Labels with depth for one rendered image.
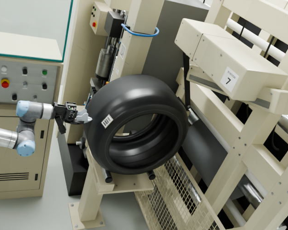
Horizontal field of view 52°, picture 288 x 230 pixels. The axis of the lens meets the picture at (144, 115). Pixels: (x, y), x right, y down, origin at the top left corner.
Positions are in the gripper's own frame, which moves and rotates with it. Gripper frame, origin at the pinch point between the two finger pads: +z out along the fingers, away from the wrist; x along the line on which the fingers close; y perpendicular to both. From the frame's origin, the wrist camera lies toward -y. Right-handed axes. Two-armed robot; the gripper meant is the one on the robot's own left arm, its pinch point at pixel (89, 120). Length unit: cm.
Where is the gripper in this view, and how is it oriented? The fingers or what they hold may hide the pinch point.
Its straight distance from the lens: 157.7
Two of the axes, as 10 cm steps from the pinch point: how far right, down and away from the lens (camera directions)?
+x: -3.4, -5.9, 7.4
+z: 8.6, 1.2, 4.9
